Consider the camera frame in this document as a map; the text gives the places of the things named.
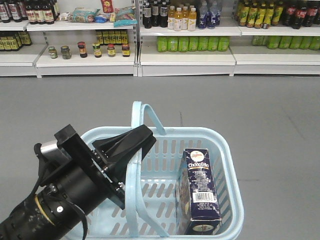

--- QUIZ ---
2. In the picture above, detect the orange juice bottle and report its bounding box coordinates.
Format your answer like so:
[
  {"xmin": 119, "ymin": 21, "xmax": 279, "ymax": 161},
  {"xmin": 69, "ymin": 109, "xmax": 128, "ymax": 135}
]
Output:
[
  {"xmin": 187, "ymin": 7, "xmax": 197, "ymax": 32},
  {"xmin": 167, "ymin": 5, "xmax": 175, "ymax": 30},
  {"xmin": 173, "ymin": 7, "xmax": 183, "ymax": 32}
]

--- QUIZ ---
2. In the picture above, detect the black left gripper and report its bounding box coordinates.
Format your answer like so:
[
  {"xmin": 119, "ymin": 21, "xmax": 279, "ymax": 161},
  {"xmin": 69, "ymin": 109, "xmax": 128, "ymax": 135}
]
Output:
[{"xmin": 34, "ymin": 124, "xmax": 156, "ymax": 210}]

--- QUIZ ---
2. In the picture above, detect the light blue shopping basket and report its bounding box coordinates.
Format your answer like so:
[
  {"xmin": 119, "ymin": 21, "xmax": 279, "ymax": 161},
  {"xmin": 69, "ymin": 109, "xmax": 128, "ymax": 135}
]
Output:
[{"xmin": 86, "ymin": 101, "xmax": 244, "ymax": 240}]

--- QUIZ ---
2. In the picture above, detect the green pickle jar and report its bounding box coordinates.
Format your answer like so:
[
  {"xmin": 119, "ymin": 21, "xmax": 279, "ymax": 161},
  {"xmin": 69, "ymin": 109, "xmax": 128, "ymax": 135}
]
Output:
[{"xmin": 60, "ymin": 45, "xmax": 72, "ymax": 60}]

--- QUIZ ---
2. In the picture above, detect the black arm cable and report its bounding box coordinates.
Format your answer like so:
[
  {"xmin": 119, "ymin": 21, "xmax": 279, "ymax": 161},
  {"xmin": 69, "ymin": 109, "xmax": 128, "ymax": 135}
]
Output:
[{"xmin": 31, "ymin": 179, "xmax": 88, "ymax": 240}]

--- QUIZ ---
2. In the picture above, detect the dark blue cookie box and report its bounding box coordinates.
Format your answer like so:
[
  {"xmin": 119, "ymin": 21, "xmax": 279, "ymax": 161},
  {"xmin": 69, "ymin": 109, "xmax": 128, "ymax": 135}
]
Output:
[{"xmin": 175, "ymin": 148, "xmax": 222, "ymax": 235}]

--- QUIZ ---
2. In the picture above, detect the cola bottle red label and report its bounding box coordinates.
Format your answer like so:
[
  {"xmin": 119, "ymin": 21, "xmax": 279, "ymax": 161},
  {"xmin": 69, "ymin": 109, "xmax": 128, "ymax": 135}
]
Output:
[
  {"xmin": 291, "ymin": 0, "xmax": 307, "ymax": 30},
  {"xmin": 302, "ymin": 1, "xmax": 318, "ymax": 27}
]

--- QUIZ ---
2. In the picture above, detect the green drink pack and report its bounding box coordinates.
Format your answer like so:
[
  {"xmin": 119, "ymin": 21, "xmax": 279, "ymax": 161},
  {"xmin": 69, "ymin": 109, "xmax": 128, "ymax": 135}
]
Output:
[{"xmin": 167, "ymin": 36, "xmax": 179, "ymax": 52}]

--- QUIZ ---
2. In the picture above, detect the sauce jar red lid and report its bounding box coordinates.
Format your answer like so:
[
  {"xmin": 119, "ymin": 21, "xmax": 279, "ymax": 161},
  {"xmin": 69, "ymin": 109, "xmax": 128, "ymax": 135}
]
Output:
[{"xmin": 77, "ymin": 41, "xmax": 88, "ymax": 58}]

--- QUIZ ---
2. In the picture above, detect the white store shelving unit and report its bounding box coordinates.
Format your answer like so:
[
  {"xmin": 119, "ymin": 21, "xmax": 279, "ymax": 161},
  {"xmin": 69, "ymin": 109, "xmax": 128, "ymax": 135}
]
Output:
[{"xmin": 0, "ymin": 0, "xmax": 320, "ymax": 78}]

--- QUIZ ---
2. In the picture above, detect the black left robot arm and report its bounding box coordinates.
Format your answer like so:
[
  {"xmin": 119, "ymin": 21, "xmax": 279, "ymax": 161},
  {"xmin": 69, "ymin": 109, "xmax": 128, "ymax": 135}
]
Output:
[{"xmin": 0, "ymin": 125, "xmax": 156, "ymax": 240}]

